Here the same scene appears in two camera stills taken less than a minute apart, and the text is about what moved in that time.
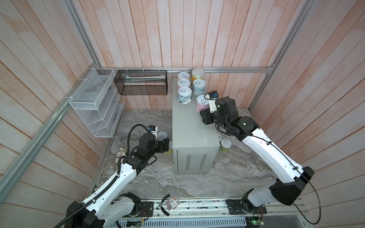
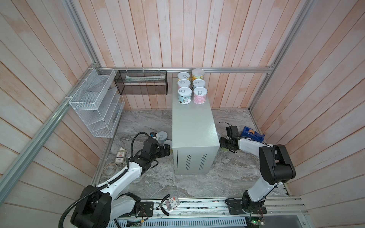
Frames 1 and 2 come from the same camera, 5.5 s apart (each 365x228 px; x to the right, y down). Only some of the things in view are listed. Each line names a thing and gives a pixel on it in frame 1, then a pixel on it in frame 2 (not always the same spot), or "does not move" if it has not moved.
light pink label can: x=202 y=103 → x=200 y=95
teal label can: x=199 y=85 does not move
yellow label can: x=183 y=75 does not move
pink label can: x=183 y=82 does not move
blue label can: x=184 y=95 does not move
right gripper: x=205 y=117 → x=222 y=140
